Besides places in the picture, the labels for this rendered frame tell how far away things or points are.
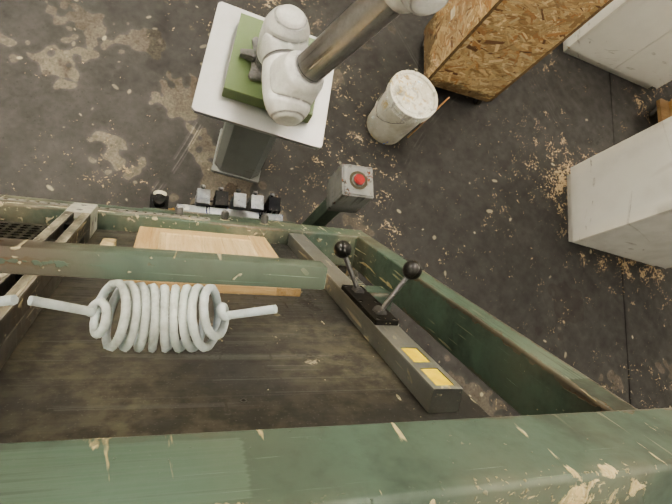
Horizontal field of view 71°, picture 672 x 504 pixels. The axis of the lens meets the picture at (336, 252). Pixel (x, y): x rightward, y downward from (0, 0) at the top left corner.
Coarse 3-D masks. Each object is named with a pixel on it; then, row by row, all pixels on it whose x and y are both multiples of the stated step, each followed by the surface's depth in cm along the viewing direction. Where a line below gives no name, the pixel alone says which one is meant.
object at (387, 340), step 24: (288, 240) 154; (336, 288) 108; (360, 312) 94; (384, 336) 84; (408, 336) 85; (384, 360) 83; (408, 360) 75; (432, 360) 77; (408, 384) 74; (432, 384) 69; (456, 384) 70; (432, 408) 68; (456, 408) 70
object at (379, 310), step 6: (408, 264) 90; (414, 264) 90; (402, 270) 91; (408, 270) 90; (414, 270) 90; (420, 270) 90; (408, 276) 90; (414, 276) 90; (402, 282) 91; (396, 288) 91; (390, 294) 92; (396, 294) 91; (390, 300) 91; (378, 306) 92; (384, 306) 91; (378, 312) 90; (384, 312) 91
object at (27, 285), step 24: (72, 216) 120; (96, 216) 132; (48, 240) 96; (72, 240) 102; (0, 288) 71; (24, 288) 70; (48, 288) 83; (0, 312) 62; (24, 312) 70; (0, 336) 60; (0, 360) 61
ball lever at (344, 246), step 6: (342, 240) 98; (336, 246) 98; (342, 246) 97; (348, 246) 98; (336, 252) 98; (342, 252) 97; (348, 252) 98; (348, 264) 100; (348, 270) 100; (354, 276) 101; (354, 282) 101; (354, 288) 102; (360, 288) 102
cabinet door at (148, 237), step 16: (144, 240) 125; (160, 240) 128; (176, 240) 131; (192, 240) 134; (208, 240) 137; (224, 240) 140; (240, 240) 143; (256, 240) 146; (272, 256) 131; (224, 288) 102; (240, 288) 103; (256, 288) 104; (272, 288) 105; (288, 288) 107
